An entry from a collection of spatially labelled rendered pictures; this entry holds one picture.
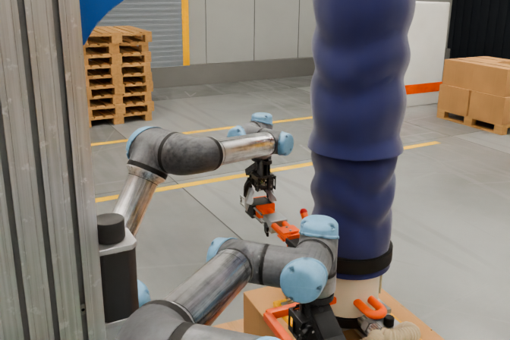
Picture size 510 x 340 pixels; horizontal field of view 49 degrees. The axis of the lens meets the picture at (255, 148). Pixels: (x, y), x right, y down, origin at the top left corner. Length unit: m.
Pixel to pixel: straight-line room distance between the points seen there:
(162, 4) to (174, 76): 1.38
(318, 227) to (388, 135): 0.38
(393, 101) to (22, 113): 0.81
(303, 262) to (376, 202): 0.46
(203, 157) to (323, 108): 0.36
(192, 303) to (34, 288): 0.28
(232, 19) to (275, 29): 1.04
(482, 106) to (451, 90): 0.59
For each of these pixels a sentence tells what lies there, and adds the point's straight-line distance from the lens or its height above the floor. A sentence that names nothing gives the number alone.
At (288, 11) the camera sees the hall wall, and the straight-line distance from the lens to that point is 12.25.
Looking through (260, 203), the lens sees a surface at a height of 1.23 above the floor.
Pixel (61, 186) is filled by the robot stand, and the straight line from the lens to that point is 0.90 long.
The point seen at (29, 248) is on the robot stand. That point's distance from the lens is 0.93.
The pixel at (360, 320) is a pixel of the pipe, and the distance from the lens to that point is 1.53.
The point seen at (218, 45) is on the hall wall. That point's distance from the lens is 11.52.
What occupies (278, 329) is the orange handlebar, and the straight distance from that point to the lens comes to 1.37.
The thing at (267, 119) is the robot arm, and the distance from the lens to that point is 1.90.
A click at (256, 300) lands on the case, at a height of 1.07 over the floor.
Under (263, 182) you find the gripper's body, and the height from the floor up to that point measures 1.32.
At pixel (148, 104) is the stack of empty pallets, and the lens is 8.34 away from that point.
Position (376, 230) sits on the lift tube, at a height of 1.41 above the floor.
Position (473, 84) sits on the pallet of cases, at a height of 0.61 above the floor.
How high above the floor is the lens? 2.00
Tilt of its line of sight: 17 degrees down
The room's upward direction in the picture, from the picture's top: 1 degrees clockwise
